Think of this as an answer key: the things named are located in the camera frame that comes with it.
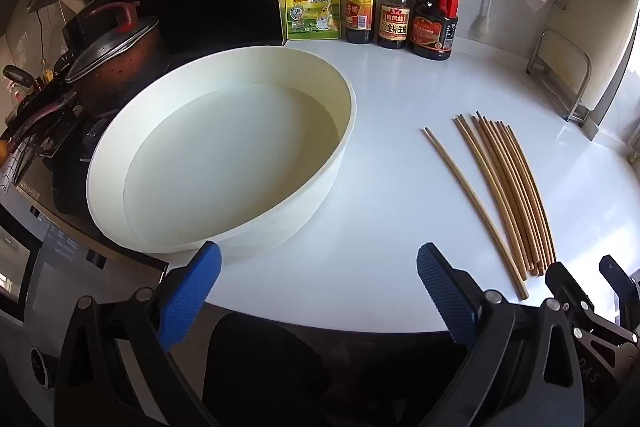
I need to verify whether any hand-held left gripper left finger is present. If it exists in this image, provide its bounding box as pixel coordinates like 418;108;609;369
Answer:
54;241;222;427

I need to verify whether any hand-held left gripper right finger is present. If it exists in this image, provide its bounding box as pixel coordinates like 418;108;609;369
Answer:
416;243;586;427

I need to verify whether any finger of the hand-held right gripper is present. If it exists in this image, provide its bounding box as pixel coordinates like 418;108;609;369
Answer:
599;255;640;333
545;261;632;358

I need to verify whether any single wooden chopstick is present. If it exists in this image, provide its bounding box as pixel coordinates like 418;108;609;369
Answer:
423;127;530;301

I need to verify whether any bundle of wooden chopsticks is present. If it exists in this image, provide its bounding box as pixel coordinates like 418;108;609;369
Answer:
452;110;557;278

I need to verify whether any white round plastic basin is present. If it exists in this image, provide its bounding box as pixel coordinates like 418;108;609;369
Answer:
86;46;359;266

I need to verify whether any silver oven front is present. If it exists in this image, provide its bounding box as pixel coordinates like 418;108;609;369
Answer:
0;197;168;408

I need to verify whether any black gas stove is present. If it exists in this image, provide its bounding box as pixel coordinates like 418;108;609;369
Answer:
0;107;131;218

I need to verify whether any metal cutting board rack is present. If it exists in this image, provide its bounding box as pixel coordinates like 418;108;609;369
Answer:
526;27;592;128

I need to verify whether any dark brown cooking pot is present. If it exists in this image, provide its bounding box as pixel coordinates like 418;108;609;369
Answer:
75;24;170;118

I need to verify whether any pot with glass lid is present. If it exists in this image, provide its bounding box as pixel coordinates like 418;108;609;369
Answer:
64;1;162;84

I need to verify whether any white cutting board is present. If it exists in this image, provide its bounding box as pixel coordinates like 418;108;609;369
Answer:
545;0;640;142

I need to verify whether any yellow seasoning pouch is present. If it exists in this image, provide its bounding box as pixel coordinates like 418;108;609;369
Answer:
278;0;343;42

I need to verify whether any large dark bottle red handle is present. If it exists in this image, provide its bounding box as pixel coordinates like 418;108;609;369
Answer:
407;0;460;62

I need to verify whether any black handled pan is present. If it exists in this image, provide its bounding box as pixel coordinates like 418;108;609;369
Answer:
1;64;38;92

